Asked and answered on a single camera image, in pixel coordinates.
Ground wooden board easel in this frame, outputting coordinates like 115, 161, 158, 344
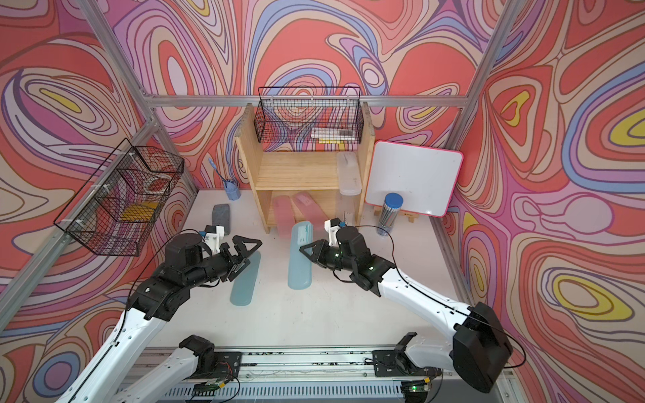
374, 207, 420, 223

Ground clear pencil case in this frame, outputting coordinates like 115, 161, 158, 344
336, 193, 356, 226
337, 152, 362, 196

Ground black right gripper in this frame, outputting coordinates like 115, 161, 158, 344
301, 238, 357, 271

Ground yellow item in side basket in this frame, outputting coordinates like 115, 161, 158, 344
119, 201, 158, 223

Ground teal pencil case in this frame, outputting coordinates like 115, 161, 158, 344
287, 221, 313, 290
229, 252, 261, 307

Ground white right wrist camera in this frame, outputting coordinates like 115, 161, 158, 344
324, 218, 347, 247

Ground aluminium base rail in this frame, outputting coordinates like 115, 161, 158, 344
90, 344, 525, 403

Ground black wire basket on shelf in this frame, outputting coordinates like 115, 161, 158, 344
254, 85, 364, 152

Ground wooden two-tier shelf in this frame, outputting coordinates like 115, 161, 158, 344
234, 101, 377, 235

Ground blue pen cup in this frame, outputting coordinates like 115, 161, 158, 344
208, 157, 241, 201

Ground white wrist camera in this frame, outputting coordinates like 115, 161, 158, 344
199, 226, 225, 255
324, 218, 347, 247

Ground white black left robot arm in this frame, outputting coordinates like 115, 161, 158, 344
59, 230, 262, 402

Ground black wire basket on frame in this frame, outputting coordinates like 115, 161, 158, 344
54, 139, 185, 257

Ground grey felt eraser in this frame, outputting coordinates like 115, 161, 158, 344
212, 203, 231, 235

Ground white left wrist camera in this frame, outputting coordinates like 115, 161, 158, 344
199, 226, 225, 255

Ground white board pink frame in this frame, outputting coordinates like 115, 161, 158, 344
364, 141, 464, 218

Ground pink pencil case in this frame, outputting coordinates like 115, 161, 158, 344
292, 191, 328, 231
272, 196, 296, 239

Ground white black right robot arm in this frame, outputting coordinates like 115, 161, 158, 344
299, 223, 513, 393

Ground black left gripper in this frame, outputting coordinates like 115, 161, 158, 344
182, 235, 260, 290

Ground silver box in basket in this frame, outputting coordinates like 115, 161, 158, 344
310, 127, 355, 143

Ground colored pencil tube blue lid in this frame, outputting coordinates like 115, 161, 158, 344
376, 192, 404, 236

